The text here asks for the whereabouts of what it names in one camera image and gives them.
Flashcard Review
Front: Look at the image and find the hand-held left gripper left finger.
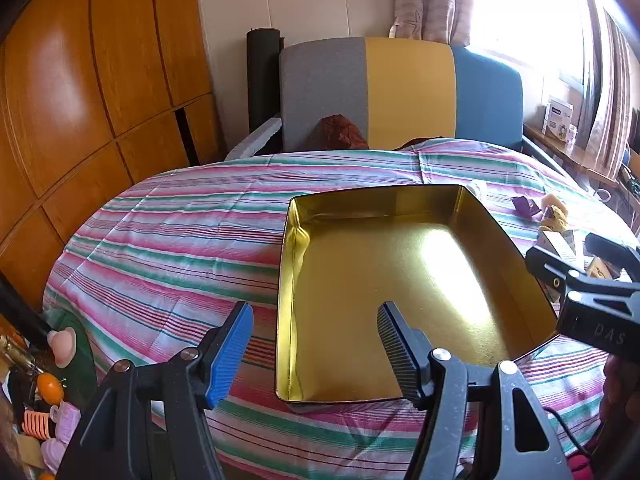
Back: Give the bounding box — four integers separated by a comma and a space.
55, 301, 255, 480

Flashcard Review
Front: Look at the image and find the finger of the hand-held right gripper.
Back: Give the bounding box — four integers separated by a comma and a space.
584, 233, 640, 281
525, 245, 640, 319

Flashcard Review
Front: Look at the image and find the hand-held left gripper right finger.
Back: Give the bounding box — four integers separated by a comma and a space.
376, 301, 573, 480

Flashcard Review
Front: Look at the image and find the small cream carton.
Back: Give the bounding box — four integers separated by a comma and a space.
537, 229, 581, 261

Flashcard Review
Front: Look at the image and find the yellow plush toy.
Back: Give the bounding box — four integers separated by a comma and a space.
537, 192, 571, 233

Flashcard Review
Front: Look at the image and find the gold tin box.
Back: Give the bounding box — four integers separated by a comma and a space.
274, 184, 559, 405

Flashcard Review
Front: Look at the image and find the person's right hand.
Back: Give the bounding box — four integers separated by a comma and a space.
601, 354, 640, 443

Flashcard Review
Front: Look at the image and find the wooden side desk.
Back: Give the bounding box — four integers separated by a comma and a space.
522, 122, 640, 196

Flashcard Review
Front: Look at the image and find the striped bed sheet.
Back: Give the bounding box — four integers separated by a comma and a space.
42, 137, 640, 480

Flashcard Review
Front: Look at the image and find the red cloth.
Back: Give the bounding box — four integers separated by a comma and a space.
570, 452, 603, 480

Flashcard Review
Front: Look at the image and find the green cloth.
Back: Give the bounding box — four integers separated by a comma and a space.
42, 307, 98, 411

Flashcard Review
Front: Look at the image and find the white printed carton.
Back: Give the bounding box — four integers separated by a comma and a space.
542, 96, 575, 140

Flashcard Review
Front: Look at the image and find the patterned curtain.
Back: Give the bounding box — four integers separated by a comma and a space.
575, 0, 640, 181
392, 0, 478, 46

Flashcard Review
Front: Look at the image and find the pink round toy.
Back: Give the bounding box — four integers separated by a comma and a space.
47, 327, 78, 368

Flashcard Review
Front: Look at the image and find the pink plastic toy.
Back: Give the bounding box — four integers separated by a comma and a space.
50, 402, 82, 441

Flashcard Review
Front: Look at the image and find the orange fruit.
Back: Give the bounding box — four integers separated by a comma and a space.
36, 372, 66, 406

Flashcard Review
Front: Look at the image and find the orange ribbed toy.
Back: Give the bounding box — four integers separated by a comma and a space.
21, 408, 51, 438

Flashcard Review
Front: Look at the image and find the grey yellow blue chair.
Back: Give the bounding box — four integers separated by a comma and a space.
224, 36, 576, 181

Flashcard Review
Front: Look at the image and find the brown crumpled cloth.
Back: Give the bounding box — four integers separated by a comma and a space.
307, 114, 370, 152

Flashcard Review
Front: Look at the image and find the black rolled mat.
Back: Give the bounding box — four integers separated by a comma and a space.
246, 28, 285, 141

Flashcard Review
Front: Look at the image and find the wooden wardrobe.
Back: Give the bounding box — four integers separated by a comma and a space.
0, 0, 226, 311

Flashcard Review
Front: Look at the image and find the black cable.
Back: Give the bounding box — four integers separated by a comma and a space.
545, 410, 596, 458

